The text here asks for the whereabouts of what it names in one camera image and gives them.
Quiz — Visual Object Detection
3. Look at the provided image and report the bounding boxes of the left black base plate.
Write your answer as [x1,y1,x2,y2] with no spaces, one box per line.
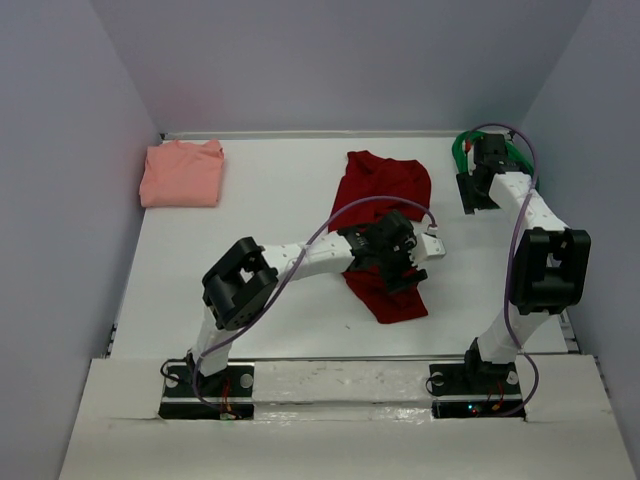
[158,359,255,421]

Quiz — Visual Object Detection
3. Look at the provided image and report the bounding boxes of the folded pink t shirt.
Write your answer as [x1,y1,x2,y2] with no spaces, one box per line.
[139,140,225,208]

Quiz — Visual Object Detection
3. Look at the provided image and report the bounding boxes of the white front cover board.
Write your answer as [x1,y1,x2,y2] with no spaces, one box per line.
[61,355,634,479]

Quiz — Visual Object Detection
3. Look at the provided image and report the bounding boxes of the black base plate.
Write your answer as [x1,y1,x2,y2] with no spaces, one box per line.
[158,359,255,421]
[425,363,526,419]

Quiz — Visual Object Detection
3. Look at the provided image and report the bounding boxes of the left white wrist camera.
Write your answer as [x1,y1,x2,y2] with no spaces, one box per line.
[412,233,446,264]

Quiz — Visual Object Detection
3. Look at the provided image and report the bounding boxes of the red t shirt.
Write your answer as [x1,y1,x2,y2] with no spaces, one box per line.
[328,150,432,324]

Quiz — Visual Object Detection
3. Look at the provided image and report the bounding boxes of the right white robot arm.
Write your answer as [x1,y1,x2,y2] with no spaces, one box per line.
[452,128,591,392]

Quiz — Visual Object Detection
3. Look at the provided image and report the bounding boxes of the aluminium table frame rail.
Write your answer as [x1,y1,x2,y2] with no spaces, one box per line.
[159,129,516,141]

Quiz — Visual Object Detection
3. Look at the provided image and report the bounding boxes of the green t shirt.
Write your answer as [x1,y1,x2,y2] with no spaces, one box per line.
[451,129,535,179]

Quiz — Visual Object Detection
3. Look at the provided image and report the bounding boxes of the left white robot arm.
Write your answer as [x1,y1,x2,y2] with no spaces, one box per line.
[186,210,439,395]

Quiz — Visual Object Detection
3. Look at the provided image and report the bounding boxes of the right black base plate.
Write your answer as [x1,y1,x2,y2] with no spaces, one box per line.
[425,363,526,419]

